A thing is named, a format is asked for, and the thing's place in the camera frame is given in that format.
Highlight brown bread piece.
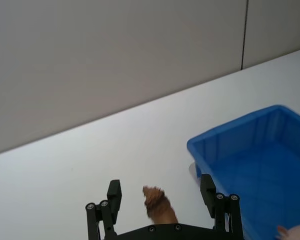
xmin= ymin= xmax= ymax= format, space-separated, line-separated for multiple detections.
xmin=142 ymin=185 xmax=179 ymax=225

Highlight pale pink soft toy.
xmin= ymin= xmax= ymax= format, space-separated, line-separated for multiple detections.
xmin=275 ymin=222 xmax=300 ymax=240

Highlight blue plastic bin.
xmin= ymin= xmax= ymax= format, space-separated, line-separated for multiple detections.
xmin=186 ymin=104 xmax=300 ymax=240

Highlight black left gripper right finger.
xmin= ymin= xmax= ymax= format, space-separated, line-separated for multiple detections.
xmin=199 ymin=174 xmax=245 ymax=240

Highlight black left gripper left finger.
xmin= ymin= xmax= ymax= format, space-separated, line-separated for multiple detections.
xmin=84 ymin=179 xmax=123 ymax=240

